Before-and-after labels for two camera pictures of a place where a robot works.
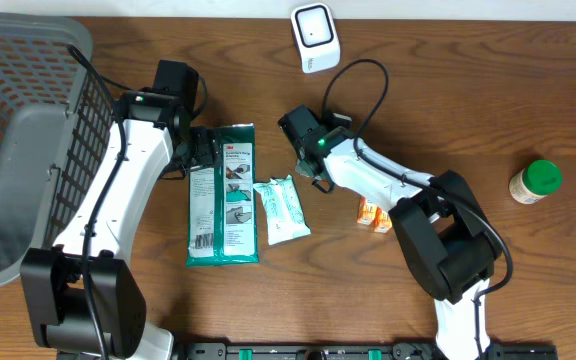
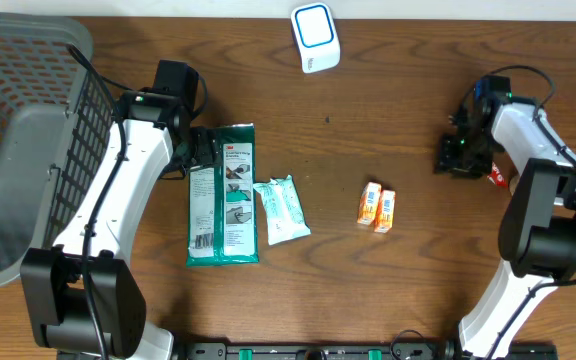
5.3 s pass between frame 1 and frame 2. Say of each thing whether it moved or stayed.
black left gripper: stayed
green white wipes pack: stayed
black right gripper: moved
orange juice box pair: stayed
